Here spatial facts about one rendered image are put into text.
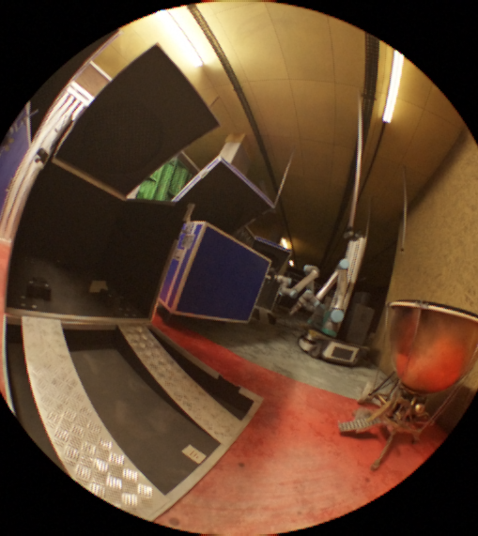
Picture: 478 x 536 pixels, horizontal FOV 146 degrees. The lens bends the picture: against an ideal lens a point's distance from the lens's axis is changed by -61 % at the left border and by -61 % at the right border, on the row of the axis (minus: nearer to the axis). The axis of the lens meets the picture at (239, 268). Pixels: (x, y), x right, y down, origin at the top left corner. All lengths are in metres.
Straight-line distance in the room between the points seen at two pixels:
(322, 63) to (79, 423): 3.24
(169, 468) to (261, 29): 3.32
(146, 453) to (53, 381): 0.36
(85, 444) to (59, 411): 0.12
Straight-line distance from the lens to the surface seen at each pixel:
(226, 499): 0.71
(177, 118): 1.62
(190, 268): 1.52
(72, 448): 0.64
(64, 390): 0.72
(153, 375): 0.88
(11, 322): 0.95
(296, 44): 2.75
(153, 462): 0.69
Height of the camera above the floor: 0.62
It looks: 3 degrees up
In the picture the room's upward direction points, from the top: 21 degrees clockwise
